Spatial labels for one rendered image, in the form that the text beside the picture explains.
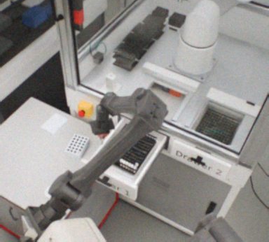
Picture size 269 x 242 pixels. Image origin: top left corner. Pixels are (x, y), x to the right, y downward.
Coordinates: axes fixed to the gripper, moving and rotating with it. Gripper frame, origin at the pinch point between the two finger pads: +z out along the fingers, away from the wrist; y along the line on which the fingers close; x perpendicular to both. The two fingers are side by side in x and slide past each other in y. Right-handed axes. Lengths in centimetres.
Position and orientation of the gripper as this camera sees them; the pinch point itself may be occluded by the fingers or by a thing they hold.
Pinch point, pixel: (101, 137)
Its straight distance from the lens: 159.5
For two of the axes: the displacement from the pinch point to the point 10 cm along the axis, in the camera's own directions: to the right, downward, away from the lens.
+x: 2.8, 7.7, -5.7
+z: -0.8, 6.1, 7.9
